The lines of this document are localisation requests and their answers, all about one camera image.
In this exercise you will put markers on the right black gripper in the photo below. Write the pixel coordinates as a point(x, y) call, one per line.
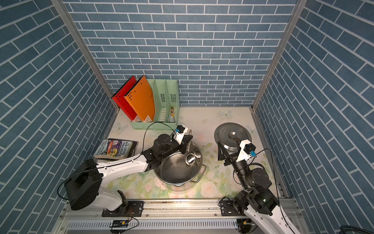
point(233, 158)

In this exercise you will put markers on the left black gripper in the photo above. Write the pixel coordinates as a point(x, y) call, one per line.
point(183, 145)

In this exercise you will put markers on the steel pot lid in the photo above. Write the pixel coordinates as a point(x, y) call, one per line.
point(227, 131)

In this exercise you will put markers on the steel ladle spoon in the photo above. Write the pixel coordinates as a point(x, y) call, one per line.
point(193, 153)

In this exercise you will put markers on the stainless steel pot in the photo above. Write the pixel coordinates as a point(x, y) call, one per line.
point(174, 171)

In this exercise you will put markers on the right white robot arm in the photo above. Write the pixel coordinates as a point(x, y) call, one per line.
point(255, 200)

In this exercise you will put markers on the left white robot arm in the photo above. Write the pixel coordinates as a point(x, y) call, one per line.
point(87, 184)

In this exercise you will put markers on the small booklet in rack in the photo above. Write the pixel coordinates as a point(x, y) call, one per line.
point(171, 117)

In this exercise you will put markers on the floral table mat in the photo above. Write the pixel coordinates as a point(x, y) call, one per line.
point(218, 180)

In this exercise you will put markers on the green file organizer rack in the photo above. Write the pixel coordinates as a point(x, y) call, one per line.
point(166, 94)

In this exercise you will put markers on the orange folder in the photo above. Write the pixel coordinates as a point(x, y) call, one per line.
point(140, 98)

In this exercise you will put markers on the colourful paperback book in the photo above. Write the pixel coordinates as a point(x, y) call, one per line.
point(115, 149)

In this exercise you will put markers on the red folder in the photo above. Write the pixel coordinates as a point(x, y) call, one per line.
point(119, 98)

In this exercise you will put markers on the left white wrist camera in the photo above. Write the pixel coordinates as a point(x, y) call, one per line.
point(180, 131)

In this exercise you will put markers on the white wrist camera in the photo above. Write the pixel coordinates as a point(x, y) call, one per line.
point(180, 131)
point(247, 151)

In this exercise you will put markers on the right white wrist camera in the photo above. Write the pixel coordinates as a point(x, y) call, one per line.
point(247, 151)

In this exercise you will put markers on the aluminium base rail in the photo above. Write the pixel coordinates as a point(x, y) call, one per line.
point(179, 216)

